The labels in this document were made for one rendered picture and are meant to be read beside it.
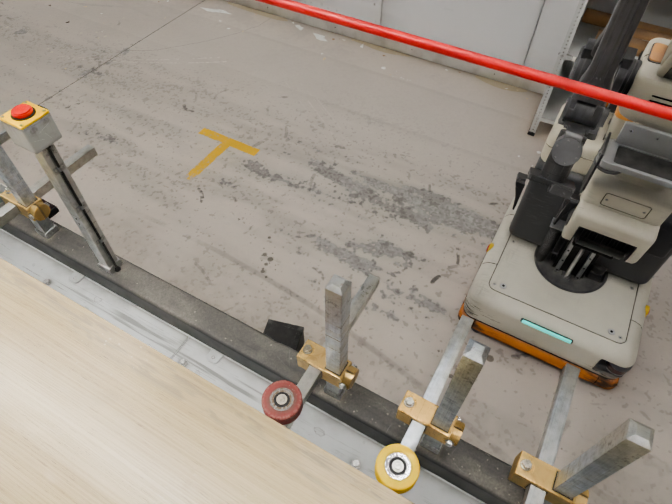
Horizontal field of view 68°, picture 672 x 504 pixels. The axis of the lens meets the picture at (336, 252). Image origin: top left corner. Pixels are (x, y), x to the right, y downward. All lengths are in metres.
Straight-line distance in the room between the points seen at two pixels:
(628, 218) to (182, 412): 1.28
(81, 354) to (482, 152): 2.37
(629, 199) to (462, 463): 0.85
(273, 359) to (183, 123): 2.13
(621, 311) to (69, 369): 1.80
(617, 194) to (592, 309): 0.62
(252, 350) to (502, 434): 1.09
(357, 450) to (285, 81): 2.62
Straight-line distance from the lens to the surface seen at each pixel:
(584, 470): 1.00
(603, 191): 1.58
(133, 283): 1.50
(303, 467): 0.98
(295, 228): 2.45
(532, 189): 1.96
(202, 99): 3.35
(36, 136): 1.21
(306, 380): 1.12
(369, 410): 1.22
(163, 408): 1.06
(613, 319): 2.09
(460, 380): 0.88
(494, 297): 1.97
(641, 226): 1.64
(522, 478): 1.11
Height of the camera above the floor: 1.84
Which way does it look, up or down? 52 degrees down
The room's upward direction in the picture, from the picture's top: 1 degrees clockwise
